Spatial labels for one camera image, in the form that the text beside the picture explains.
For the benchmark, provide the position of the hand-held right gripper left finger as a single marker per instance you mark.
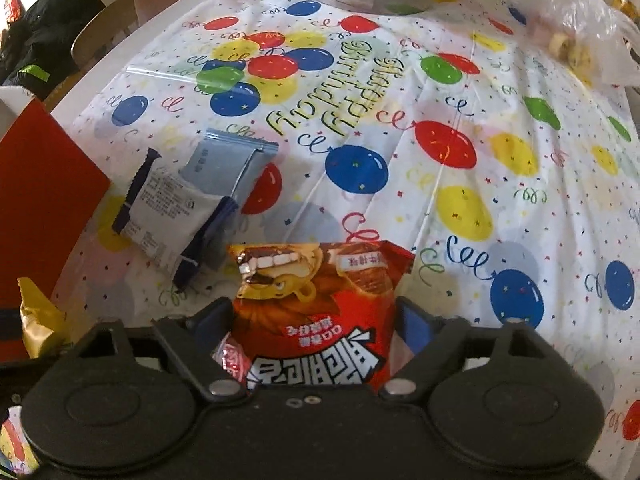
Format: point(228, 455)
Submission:
point(210, 321)

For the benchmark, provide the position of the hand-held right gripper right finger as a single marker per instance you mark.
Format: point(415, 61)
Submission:
point(414, 327)

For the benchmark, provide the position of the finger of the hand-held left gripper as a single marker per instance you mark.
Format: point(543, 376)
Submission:
point(10, 324)

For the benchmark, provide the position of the gold foil snack packet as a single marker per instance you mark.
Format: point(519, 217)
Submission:
point(42, 320)

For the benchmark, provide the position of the red lion print snack packet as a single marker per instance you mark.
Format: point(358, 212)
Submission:
point(310, 310)

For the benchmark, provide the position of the red white cardboard box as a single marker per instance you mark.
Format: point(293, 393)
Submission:
point(40, 185)

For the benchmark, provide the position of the red white snack packet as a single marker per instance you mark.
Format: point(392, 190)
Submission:
point(232, 360)

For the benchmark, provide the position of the silver snack packet blue ends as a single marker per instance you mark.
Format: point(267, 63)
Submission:
point(165, 205)

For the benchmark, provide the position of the balloon print tablecloth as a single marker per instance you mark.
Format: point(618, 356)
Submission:
point(400, 185)

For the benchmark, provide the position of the grey blue snack packet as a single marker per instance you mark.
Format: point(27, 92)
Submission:
point(220, 160)

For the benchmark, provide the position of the black jacket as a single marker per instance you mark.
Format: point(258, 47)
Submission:
point(45, 35)

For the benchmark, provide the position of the wooden chair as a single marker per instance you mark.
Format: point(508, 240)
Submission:
point(107, 40)

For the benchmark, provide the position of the red bag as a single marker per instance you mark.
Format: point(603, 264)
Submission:
point(12, 6)

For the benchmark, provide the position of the clear plastic bag with biscuits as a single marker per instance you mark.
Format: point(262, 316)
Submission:
point(585, 35)

